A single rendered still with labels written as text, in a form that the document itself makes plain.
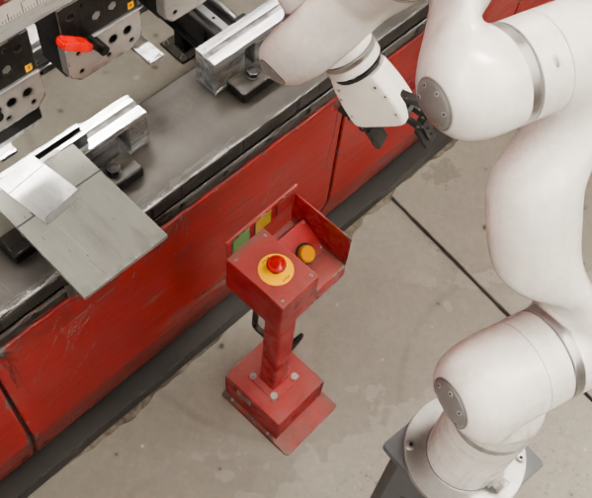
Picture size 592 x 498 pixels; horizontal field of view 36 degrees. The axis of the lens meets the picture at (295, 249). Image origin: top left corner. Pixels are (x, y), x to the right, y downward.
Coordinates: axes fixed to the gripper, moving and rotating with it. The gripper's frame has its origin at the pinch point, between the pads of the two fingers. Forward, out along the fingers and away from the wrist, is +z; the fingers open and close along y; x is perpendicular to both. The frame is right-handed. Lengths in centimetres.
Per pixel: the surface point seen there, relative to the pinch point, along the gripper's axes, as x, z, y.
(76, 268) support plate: -35, -7, -46
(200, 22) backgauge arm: 35, -2, -74
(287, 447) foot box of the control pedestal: -22, 94, -78
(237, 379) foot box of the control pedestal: -15, 74, -87
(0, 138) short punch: -25, -28, -55
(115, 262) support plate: -31, -4, -42
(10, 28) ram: -18, -44, -37
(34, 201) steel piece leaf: -28, -15, -57
